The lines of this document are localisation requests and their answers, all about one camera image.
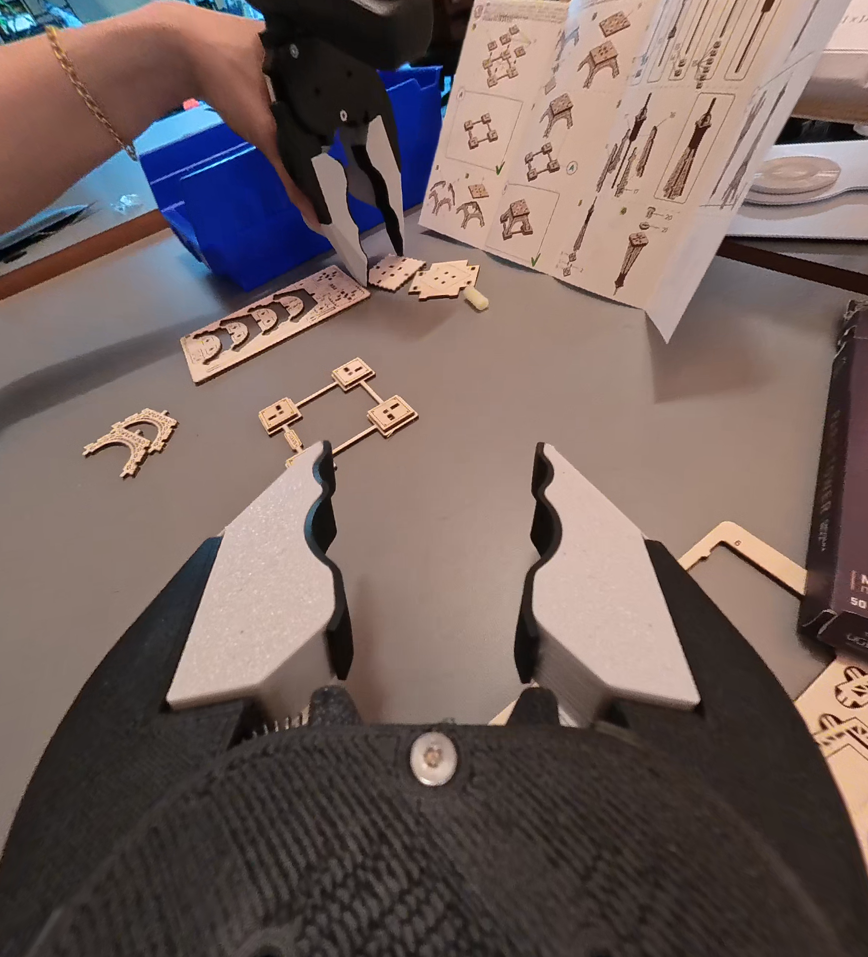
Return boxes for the serrated square wooden plate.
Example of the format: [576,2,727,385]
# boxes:
[368,254,427,293]

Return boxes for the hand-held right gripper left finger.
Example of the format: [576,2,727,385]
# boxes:
[167,440,354,732]

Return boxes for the person's left forearm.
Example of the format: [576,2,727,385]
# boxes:
[0,28,138,249]

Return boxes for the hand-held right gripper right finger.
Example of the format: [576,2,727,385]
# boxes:
[515,441,702,730]

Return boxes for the grey desk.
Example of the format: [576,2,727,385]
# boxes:
[0,213,868,957]

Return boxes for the wooden four-square base frame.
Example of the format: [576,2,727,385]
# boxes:
[258,357,420,474]

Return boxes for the white device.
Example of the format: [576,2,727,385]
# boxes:
[725,45,868,240]

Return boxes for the dark plastic bag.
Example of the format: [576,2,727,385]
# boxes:
[0,203,91,272]

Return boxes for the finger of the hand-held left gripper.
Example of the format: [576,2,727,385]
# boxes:
[313,153,369,287]
[343,111,406,255]

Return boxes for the person's left hand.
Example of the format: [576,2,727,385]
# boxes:
[52,2,317,219]

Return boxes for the empty wooden frame sheet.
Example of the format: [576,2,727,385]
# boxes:
[677,521,810,599]

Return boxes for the wooden parts sheet with arches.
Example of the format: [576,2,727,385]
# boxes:
[179,265,372,387]

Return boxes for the adjacent dark edged table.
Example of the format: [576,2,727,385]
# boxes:
[718,224,868,304]

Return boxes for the folded paper instruction sheet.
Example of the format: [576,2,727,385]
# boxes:
[417,0,854,345]

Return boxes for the wooden lattice arch piece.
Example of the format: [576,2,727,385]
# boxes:
[108,407,179,457]
[82,419,169,479]

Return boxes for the gold chain bracelet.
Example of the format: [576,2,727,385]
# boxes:
[45,26,140,162]

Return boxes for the brown edged side table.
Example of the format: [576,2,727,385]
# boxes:
[0,146,180,306]

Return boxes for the dark purple product box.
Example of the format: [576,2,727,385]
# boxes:
[798,299,868,660]

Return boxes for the wooden tower parts sheet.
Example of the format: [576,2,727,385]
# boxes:
[793,658,868,922]

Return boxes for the blue storage bin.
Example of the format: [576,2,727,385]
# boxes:
[138,66,444,293]

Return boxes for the cross-shaped wooden plate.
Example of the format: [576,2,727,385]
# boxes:
[409,260,482,302]

